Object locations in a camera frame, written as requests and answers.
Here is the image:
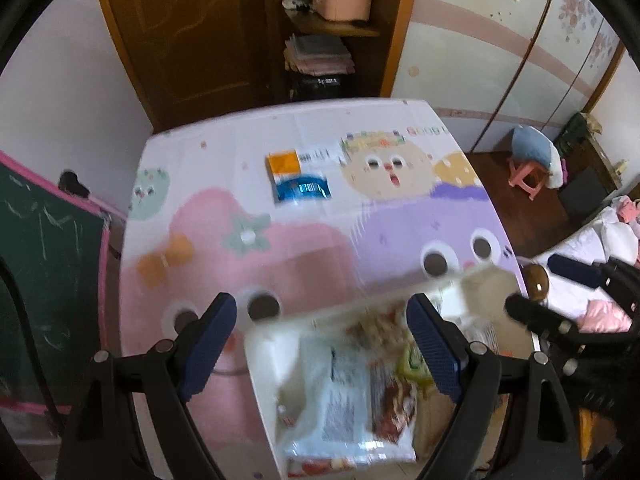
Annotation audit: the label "white cloth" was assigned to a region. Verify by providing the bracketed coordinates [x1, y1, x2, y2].
[545, 142, 566, 191]

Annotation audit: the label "red white cookie packet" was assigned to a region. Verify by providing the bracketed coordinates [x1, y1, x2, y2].
[287, 455, 351, 478]

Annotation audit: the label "wooden shelf unit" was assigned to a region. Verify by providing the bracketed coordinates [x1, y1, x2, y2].
[270, 0, 423, 106]

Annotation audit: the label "pink plastic stool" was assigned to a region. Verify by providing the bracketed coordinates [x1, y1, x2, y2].
[507, 157, 548, 201]

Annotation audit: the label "orange snack packet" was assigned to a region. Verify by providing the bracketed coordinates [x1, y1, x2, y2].
[266, 151, 301, 186]

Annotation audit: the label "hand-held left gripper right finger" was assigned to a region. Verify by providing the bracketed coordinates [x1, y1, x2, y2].
[406, 293, 586, 480]

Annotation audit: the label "pink clothes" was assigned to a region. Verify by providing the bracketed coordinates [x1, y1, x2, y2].
[612, 195, 640, 223]

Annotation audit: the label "green snack packet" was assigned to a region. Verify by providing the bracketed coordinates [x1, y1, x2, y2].
[397, 345, 436, 391]

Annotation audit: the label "pink blanket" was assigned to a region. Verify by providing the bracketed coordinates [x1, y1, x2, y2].
[582, 300, 633, 333]

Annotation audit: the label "brown wooden door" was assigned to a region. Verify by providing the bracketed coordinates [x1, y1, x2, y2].
[92, 0, 281, 133]

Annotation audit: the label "stack of folded towels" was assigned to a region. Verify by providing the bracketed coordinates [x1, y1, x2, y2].
[284, 34, 355, 76]

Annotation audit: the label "mixed nut packet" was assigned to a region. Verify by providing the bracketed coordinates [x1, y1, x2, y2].
[345, 310, 406, 346]

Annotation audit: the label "black easel knob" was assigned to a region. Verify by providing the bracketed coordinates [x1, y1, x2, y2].
[59, 170, 91, 197]

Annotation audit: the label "black box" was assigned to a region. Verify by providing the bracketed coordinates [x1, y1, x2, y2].
[290, 74, 346, 101]

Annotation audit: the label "brown chocolate packet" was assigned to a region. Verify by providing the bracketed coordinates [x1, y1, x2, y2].
[372, 375, 418, 443]

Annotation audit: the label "white pillow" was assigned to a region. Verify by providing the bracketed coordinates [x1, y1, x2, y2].
[600, 207, 640, 266]

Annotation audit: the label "white plastic tray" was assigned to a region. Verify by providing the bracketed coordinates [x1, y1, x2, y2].
[245, 265, 538, 480]

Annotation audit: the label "large white blue snack packet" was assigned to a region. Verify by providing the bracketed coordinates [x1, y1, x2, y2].
[280, 335, 416, 463]

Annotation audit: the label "brown wooden bedpost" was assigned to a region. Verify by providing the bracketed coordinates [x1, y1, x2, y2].
[520, 262, 551, 303]

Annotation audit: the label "dark wooden nightstand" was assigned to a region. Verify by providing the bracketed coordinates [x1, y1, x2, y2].
[557, 112, 631, 226]

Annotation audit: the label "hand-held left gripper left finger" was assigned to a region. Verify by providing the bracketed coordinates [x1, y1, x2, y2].
[57, 292, 238, 480]

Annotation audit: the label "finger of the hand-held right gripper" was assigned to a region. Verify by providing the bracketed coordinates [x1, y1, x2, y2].
[505, 292, 589, 357]
[547, 254, 640, 311]

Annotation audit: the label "green chalkboard with pink frame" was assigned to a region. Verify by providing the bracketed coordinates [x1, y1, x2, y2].
[0, 150, 126, 416]

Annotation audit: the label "flower printed wardrobe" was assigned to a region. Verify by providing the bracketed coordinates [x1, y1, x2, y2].
[390, 0, 628, 153]

